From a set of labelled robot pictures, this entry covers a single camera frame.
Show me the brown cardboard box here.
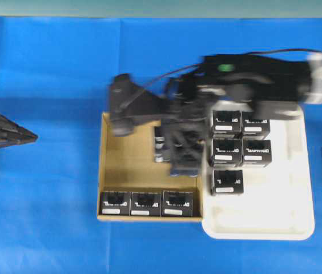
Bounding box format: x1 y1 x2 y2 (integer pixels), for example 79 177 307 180
97 112 203 222

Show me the black box cardboard middle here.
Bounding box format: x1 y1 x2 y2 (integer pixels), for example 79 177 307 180
130 192 162 217

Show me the white plastic tray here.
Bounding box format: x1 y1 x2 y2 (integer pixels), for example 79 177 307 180
198 107 315 240

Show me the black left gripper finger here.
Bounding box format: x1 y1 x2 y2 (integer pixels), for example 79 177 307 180
154 126 170 163

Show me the black box tray far-left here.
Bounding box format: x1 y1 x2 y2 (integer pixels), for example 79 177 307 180
211 110 242 139

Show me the black box tray mid-left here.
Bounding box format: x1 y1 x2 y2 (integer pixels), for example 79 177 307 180
210 139 243 167

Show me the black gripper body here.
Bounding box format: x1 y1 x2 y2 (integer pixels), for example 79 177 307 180
108 74 215 136

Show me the black box tray mid-right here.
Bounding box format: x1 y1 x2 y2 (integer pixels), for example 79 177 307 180
240 140 272 167

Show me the black box cardboard left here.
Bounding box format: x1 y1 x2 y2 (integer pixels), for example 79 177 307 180
99 191 131 216

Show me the black box cardboard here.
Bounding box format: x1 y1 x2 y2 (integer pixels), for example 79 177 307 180
130 192 162 217
99 191 131 216
162 190 194 217

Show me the blue table cloth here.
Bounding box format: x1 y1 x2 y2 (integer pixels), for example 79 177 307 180
0 17 322 273

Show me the black box tray near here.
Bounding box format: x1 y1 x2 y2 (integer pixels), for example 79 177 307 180
211 170 244 195

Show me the black box cardboard right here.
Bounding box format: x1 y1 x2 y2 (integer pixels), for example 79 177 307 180
162 190 194 217

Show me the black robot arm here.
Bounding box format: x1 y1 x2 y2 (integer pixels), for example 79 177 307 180
109 51 322 176

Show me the black box tray far-right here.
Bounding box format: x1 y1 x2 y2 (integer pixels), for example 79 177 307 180
241 111 270 140

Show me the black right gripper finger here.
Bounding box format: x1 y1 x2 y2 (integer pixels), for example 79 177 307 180
168 125 206 170

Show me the black box carried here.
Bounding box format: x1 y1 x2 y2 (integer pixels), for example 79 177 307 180
170 161 200 178

